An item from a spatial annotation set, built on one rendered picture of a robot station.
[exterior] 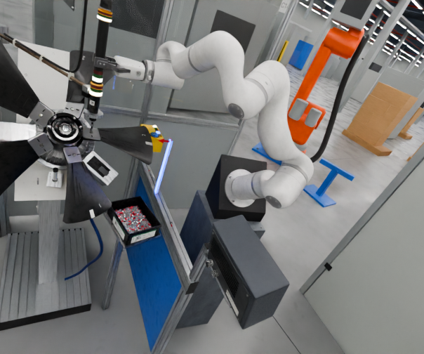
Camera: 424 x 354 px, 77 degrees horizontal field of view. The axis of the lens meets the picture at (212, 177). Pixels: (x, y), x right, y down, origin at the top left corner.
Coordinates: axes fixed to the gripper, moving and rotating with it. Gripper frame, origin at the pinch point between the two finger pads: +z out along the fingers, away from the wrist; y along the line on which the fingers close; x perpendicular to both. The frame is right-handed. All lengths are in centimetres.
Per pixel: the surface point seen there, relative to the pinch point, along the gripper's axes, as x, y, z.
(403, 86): 29, 415, -980
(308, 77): -11, 218, -338
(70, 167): -37.9, -12.2, 7.3
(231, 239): -24, -65, -31
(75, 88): -16.1, 12.2, 5.8
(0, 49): -6.9, 11.0, 29.1
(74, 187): -43.5, -17.5, 5.8
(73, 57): -7.5, 23.4, 6.6
